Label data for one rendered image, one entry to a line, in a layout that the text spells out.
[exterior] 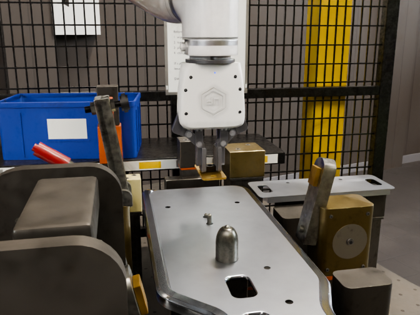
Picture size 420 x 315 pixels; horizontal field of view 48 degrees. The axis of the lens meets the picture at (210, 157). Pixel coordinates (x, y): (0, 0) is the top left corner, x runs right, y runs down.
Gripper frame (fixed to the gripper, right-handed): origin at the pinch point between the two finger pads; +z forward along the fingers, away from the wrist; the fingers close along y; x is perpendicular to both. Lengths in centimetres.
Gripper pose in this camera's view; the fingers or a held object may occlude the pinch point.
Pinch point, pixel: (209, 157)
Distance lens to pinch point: 75.0
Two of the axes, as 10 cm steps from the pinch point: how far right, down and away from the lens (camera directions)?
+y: 9.8, -0.5, 1.8
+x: -1.9, -2.5, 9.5
